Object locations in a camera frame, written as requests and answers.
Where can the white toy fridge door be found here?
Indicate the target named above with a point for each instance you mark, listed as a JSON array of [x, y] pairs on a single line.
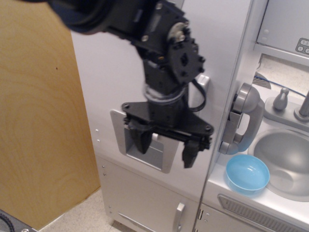
[[111, 74]]

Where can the grey ice dispenser panel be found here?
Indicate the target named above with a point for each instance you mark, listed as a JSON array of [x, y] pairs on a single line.
[[160, 154]]

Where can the light blue plastic bowl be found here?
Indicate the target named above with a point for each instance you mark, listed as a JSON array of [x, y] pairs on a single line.
[[246, 174]]

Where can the grey toy sink basin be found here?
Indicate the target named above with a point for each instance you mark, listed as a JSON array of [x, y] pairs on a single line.
[[286, 154]]

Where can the grey oven vent panel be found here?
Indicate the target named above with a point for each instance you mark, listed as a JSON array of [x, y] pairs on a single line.
[[256, 216]]

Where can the grey toy faucet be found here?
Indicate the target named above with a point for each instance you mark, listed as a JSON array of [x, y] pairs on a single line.
[[279, 109]]

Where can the white toy kitchen cabinet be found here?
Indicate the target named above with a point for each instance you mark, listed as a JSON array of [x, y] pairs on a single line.
[[212, 217]]

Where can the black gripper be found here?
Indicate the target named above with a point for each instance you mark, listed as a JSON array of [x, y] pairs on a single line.
[[146, 118]]

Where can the grey lower door handle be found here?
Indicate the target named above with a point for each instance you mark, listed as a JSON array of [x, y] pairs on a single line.
[[177, 225]]

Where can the white lower freezer door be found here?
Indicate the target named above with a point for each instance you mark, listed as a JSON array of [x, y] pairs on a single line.
[[140, 203]]

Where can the grey toy microwave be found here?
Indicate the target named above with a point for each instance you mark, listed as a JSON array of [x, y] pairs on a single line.
[[284, 32]]

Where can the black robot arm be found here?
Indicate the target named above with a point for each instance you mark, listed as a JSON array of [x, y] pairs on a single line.
[[160, 33]]

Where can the grey toy telephone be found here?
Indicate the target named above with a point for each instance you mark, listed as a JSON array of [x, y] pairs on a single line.
[[243, 121]]

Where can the black equipment base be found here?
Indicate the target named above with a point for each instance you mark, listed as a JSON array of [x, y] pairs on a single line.
[[9, 223]]

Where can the plywood board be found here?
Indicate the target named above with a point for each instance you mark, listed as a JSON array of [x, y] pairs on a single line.
[[47, 162]]

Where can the grey fridge door handle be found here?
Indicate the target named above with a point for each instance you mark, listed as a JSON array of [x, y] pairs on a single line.
[[200, 96]]

